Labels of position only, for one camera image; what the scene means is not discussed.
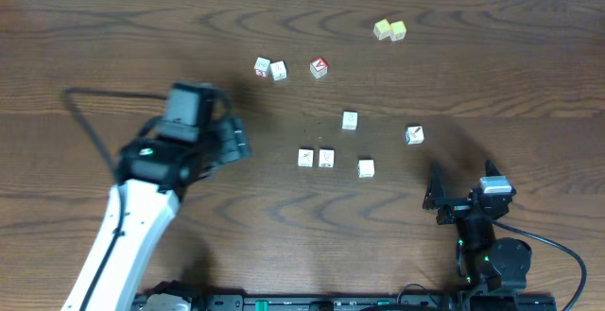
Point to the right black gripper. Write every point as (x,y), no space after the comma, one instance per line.
(436,198)

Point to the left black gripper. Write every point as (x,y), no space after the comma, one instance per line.
(233,140)

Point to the white block blue edge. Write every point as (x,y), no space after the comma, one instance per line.
(414,135)

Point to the white dragonfly block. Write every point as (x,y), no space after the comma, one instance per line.
(305,157)

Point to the white block with oval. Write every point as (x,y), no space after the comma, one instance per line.
(326,158)

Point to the plain white block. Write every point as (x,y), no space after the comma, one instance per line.
(365,168)

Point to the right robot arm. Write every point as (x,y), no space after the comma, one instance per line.
(495,268)

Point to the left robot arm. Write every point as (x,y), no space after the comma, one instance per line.
(197,134)

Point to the white block red bottom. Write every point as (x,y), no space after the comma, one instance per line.
(262,67)

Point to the red letter block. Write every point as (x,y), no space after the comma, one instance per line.
(319,67)

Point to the yellow block right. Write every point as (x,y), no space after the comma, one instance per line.
(398,31)

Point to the yellow block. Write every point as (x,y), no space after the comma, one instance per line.
(382,29)
(398,31)

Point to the yellow block left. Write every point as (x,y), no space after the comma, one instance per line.
(382,29)

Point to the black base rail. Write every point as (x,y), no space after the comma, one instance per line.
(331,302)

